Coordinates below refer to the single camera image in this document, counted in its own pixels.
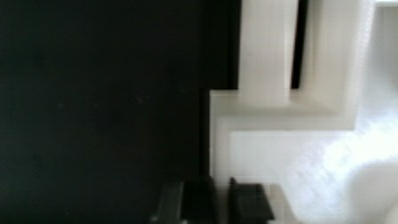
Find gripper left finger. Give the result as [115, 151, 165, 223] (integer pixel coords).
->
[149, 182, 185, 224]

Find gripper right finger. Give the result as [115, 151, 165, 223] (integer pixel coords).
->
[227, 178, 275, 224]

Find white chair seat block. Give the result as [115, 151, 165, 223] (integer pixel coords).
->
[208, 0, 398, 224]

